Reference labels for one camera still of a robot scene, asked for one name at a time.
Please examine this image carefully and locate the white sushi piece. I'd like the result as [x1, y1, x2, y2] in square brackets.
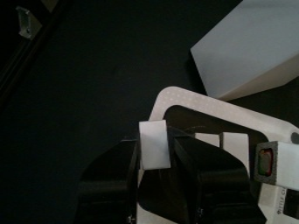
[137, 119, 172, 171]

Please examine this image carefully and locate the white dotted sushi tray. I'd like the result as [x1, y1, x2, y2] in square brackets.
[134, 86, 299, 224]

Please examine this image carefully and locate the metal frame bracket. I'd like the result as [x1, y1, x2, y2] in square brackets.
[14, 5, 42, 40]

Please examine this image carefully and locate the grey maki sushi roll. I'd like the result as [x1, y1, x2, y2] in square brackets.
[253, 140, 299, 192]

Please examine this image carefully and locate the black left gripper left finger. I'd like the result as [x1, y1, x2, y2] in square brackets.
[71, 139, 140, 224]

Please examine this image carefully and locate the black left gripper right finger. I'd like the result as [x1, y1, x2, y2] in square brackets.
[166, 125, 268, 224]

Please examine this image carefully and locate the white square bowl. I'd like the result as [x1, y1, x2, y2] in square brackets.
[189, 0, 299, 102]

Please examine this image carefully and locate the black frame rail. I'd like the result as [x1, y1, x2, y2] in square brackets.
[0, 0, 70, 109]

